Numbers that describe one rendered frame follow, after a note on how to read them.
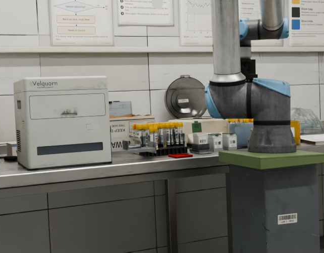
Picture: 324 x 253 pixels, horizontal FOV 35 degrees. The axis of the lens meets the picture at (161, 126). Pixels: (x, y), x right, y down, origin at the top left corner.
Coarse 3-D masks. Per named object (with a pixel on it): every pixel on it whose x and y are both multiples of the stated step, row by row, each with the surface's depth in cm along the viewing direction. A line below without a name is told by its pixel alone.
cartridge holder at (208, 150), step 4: (192, 144) 195; (196, 144) 192; (200, 144) 191; (204, 144) 192; (208, 144) 192; (192, 148) 195; (196, 148) 192; (200, 148) 191; (204, 148) 192; (208, 148) 192; (192, 152) 195; (196, 152) 191; (200, 152) 189; (204, 152) 190; (208, 152) 190
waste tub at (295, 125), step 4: (292, 120) 211; (296, 120) 209; (292, 124) 206; (296, 124) 207; (292, 128) 206; (296, 128) 207; (292, 132) 206; (296, 132) 207; (296, 136) 207; (296, 140) 207; (296, 144) 207
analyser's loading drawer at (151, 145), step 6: (126, 144) 178; (138, 144) 180; (150, 144) 184; (114, 150) 178; (120, 150) 177; (126, 150) 176; (132, 150) 177; (138, 150) 178; (144, 150) 179; (150, 150) 180
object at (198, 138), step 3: (195, 135) 193; (198, 135) 191; (201, 135) 191; (204, 135) 192; (195, 138) 193; (198, 138) 191; (201, 138) 192; (204, 138) 192; (195, 141) 193; (198, 141) 191; (201, 141) 192; (204, 141) 192
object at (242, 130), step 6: (234, 126) 204; (240, 126) 205; (246, 126) 206; (252, 126) 208; (234, 132) 204; (240, 132) 205; (246, 132) 206; (240, 138) 205; (246, 138) 207; (240, 144) 205; (246, 144) 207
